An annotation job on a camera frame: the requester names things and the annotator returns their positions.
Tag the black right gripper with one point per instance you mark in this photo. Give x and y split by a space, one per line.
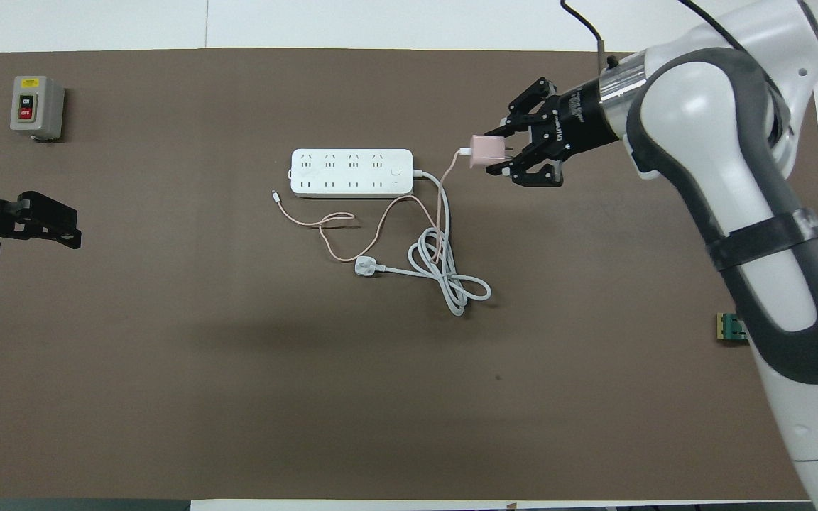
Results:
586 121

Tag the pink charger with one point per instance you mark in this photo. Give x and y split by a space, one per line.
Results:
486 151

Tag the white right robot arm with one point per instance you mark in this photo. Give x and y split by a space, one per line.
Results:
707 128

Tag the white power strip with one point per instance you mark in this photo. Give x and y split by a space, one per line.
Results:
352 172

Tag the brown table mat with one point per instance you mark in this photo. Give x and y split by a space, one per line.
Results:
309 397

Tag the grey on/off switch box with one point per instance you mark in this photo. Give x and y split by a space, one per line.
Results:
34 106

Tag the green knife switch yellow base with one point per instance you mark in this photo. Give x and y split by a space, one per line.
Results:
730 328

